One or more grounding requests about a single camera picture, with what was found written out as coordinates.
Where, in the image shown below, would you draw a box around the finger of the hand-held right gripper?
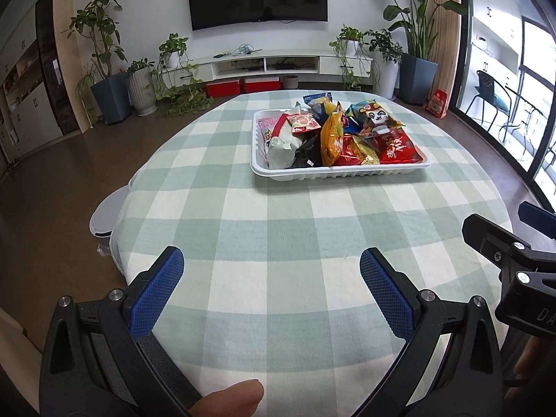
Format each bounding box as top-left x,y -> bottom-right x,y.
461,214 -> 556,272
518,201 -> 556,240

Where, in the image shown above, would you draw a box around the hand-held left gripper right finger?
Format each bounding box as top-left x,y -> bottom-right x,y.
350,247 -> 505,417

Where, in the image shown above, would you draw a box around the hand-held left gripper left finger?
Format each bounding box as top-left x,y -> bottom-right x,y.
39,245 -> 203,417

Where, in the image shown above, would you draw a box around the white plastic tray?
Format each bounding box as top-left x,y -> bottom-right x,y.
251,106 -> 432,182

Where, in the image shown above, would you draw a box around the red chocolate snack bag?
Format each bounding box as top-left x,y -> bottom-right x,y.
378,128 -> 424,165

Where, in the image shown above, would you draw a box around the gold snack packet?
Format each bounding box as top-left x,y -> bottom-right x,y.
352,134 -> 381,166

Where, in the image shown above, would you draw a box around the black snack packet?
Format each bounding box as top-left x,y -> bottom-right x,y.
284,132 -> 323,169

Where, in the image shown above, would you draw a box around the orange snack packet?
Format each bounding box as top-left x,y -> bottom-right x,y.
320,102 -> 348,166

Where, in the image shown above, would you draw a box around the panda cartoon snack packet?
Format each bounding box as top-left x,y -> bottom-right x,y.
345,100 -> 404,137

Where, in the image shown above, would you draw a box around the white red-striped snack packet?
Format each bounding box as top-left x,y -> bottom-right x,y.
265,115 -> 300,169

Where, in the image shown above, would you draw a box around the pink snack packet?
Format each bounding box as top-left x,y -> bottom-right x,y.
257,117 -> 279,144

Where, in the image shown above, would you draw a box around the person's right hand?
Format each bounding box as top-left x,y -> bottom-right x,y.
516,338 -> 546,377

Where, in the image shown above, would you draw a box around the person's left hand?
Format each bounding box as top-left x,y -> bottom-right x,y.
185,379 -> 265,417

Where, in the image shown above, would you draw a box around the black mesh chair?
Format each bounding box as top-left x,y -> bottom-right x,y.
87,324 -> 537,417

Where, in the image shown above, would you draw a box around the green checked tablecloth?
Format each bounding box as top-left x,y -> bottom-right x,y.
108,90 -> 513,417

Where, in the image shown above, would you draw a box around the black metal chair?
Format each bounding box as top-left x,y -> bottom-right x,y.
464,69 -> 515,133

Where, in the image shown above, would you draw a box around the red bag on floor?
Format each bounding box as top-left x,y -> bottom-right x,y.
426,89 -> 450,119

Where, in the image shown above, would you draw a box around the red foil snack packet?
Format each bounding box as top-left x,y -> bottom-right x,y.
334,137 -> 366,166

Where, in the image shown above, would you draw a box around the beige cushioned seat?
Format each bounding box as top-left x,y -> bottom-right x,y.
0,308 -> 44,417

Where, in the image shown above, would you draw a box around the large-leaf plant in blue pot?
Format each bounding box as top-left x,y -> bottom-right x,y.
355,0 -> 469,106

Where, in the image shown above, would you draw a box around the red strawberry print packet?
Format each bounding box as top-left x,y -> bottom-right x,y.
285,113 -> 322,135

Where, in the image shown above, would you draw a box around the leafy tree in blue pot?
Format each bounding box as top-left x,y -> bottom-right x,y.
63,0 -> 131,126

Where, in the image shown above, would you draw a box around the plant in white ribbed pot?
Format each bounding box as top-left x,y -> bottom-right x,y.
126,58 -> 158,117

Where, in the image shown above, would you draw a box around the bushy plant tall white pot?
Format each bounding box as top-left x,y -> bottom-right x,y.
365,28 -> 402,100

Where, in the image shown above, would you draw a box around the glass sliding door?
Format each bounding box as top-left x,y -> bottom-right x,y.
452,0 -> 556,213

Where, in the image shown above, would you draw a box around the light blue snack packet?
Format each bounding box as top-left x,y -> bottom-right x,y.
303,92 -> 333,116

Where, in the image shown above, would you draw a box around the red storage box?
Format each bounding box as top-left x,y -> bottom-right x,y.
205,79 -> 241,98
243,76 -> 280,94

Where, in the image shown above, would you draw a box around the white balcony cabinets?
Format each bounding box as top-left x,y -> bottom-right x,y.
471,0 -> 526,92

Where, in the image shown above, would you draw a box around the trailing pothos plant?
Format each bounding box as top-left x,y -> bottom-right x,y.
154,32 -> 213,117

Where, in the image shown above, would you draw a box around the trailing plant in white pot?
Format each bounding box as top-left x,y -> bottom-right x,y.
329,25 -> 374,92

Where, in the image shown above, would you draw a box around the white television cabinet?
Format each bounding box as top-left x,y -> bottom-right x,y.
171,50 -> 374,83

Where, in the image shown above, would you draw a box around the black frame glass table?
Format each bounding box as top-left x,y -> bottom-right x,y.
499,87 -> 550,157

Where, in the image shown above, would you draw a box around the white wall cabinet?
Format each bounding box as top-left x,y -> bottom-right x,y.
0,0 -> 83,174

